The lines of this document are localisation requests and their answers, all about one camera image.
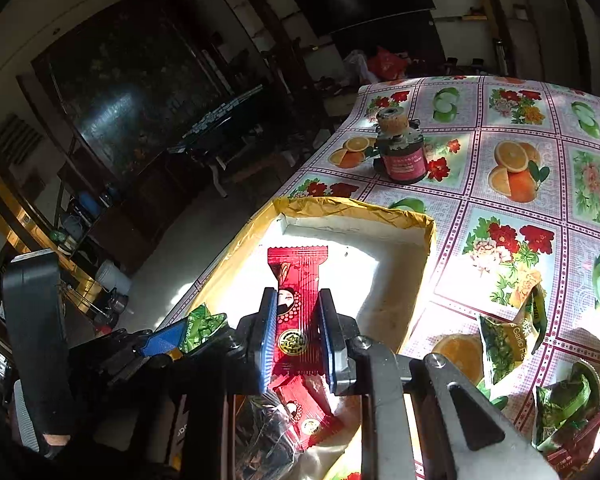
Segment green tea snack packet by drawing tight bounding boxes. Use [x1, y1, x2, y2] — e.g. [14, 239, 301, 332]
[178, 304, 227, 354]

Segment red snack packet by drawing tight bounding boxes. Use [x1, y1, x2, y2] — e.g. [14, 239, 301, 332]
[268, 246, 328, 376]
[271, 375, 343, 452]

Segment silver foil snack bag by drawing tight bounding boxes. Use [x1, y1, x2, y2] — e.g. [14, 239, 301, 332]
[234, 390, 301, 480]

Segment dark green biscuit packet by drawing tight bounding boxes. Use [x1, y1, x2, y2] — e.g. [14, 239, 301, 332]
[531, 360, 600, 454]

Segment small red packet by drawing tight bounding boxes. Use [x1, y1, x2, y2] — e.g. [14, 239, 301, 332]
[546, 412, 600, 479]

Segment yellow cardboard box tray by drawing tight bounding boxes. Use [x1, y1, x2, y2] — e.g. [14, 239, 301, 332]
[179, 195, 438, 480]

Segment dark jar with pink label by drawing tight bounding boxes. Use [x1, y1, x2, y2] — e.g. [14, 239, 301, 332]
[375, 106, 428, 184]

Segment floral fruit-print tablecloth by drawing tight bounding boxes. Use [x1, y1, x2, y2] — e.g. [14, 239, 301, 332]
[159, 75, 600, 480]

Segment red plastic bag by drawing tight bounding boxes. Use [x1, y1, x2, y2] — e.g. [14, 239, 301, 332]
[367, 48, 408, 81]

